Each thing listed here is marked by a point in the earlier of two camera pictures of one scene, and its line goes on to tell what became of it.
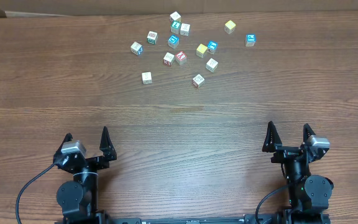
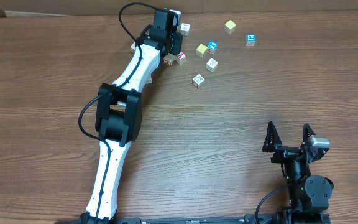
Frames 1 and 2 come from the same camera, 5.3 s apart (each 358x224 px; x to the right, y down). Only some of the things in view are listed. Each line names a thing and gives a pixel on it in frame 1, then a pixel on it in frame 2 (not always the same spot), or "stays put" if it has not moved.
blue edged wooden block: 137,48 stays put
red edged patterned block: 197,81 stays put
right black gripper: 289,150 stays put
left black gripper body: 89,160 to 177,42
